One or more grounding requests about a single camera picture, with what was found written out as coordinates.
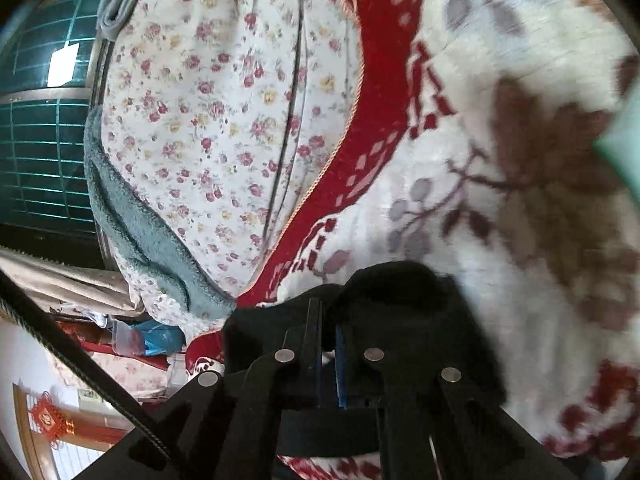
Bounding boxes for grey folded cloth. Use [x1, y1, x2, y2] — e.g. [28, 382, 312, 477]
[97, 0, 151, 41]

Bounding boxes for pale teal box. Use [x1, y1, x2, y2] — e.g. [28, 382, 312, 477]
[594, 85, 640, 173]

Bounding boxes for blue plastic bag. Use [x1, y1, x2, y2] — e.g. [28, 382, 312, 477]
[131, 321, 183, 358]

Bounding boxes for teal fleece garment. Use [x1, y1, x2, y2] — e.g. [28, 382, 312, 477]
[84, 107, 238, 321]

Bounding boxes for pale floral pillow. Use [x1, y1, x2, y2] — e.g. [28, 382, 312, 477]
[75, 352, 191, 401]

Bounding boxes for red knot ornament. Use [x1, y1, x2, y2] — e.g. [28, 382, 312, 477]
[27, 392, 76, 453]

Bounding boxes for black ribbed cable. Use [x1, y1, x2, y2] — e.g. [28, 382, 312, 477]
[0, 267, 183, 466]

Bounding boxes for clear plastic bag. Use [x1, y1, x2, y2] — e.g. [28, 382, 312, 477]
[111, 319, 146, 356]

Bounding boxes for red leaf-patterned blanket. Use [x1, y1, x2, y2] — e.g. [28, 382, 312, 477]
[185, 0, 640, 480]

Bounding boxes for white floral quilt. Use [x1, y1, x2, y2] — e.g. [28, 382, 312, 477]
[92, 0, 366, 341]

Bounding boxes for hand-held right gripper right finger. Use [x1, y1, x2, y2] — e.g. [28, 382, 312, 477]
[334, 325, 576, 480]

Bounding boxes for beige curtain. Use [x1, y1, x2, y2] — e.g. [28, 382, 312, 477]
[0, 247, 146, 318]

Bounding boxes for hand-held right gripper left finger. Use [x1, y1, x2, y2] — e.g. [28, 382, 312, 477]
[105, 299, 323, 480]

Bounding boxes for black pants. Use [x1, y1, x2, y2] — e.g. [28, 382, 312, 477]
[222, 260, 507, 413]

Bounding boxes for green grid window screen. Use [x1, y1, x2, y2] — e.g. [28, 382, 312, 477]
[0, 0, 108, 233]

